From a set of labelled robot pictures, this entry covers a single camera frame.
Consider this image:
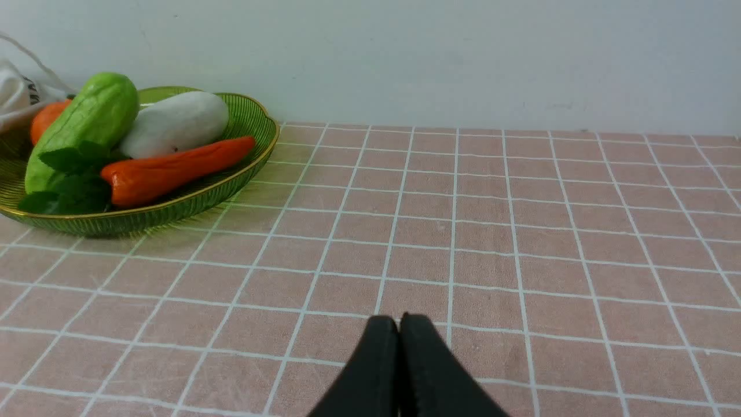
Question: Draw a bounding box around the green cucumber vegetable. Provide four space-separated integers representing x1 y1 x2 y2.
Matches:
24 73 140 193

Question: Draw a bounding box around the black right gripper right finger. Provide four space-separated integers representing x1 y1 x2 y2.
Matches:
399 312 508 416

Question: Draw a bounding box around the pink checkered tablecloth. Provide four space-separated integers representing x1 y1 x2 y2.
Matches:
1 123 740 416

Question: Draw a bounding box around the orange carrot with leaves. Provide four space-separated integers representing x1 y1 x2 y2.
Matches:
18 136 256 215

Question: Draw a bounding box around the white radish vegetable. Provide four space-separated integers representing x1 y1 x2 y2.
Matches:
119 92 229 159

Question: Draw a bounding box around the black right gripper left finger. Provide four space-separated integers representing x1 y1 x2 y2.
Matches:
309 315 399 416

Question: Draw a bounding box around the white cloth bag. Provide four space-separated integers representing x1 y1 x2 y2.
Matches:
1 32 78 134

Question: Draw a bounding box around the green wire basket plate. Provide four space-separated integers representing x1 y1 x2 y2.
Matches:
1 93 280 237

